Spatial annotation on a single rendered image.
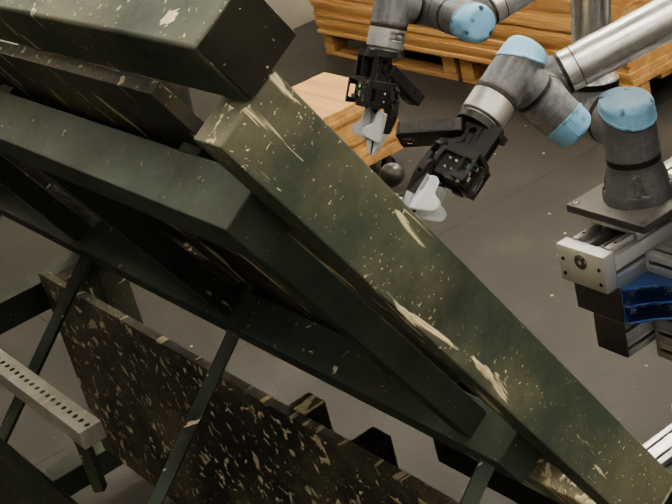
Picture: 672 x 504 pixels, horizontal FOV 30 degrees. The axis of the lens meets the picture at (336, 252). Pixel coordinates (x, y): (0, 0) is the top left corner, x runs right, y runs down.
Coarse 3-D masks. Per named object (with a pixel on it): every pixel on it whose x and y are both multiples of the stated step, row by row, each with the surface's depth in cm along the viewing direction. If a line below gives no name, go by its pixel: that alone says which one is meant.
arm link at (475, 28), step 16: (448, 0) 245; (464, 0) 242; (480, 0) 240; (496, 0) 241; (512, 0) 242; (528, 0) 244; (448, 16) 242; (464, 16) 237; (480, 16) 238; (496, 16) 242; (448, 32) 245; (464, 32) 238; (480, 32) 239
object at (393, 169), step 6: (390, 162) 184; (384, 168) 183; (390, 168) 183; (396, 168) 183; (402, 168) 184; (384, 174) 183; (390, 174) 183; (396, 174) 183; (402, 174) 183; (384, 180) 183; (390, 180) 183; (396, 180) 183; (402, 180) 184; (390, 186) 184; (396, 186) 184
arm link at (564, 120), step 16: (544, 96) 200; (560, 96) 201; (528, 112) 202; (544, 112) 201; (560, 112) 201; (576, 112) 202; (544, 128) 203; (560, 128) 202; (576, 128) 203; (560, 144) 205
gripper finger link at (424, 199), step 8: (432, 176) 196; (424, 184) 196; (432, 184) 195; (408, 192) 195; (416, 192) 195; (424, 192) 195; (432, 192) 195; (408, 200) 195; (416, 200) 195; (424, 200) 194; (432, 200) 194; (416, 208) 195; (424, 208) 194; (432, 208) 193
